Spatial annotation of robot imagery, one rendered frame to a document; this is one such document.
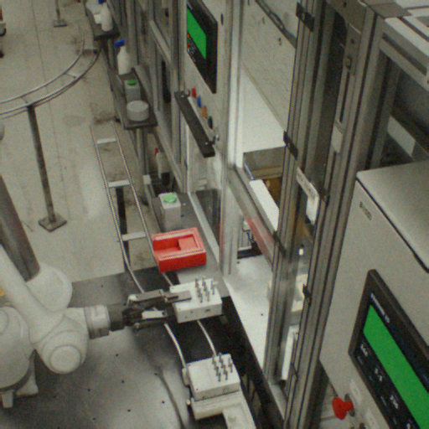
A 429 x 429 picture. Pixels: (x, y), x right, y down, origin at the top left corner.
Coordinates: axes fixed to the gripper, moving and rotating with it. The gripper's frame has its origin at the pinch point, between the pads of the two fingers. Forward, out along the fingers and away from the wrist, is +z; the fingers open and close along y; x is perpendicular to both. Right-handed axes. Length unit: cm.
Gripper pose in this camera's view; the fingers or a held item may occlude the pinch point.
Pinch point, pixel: (179, 302)
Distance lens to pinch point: 177.0
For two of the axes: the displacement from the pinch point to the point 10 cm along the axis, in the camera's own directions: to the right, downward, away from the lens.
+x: -2.8, -6.3, 7.3
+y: 0.0, -7.6, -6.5
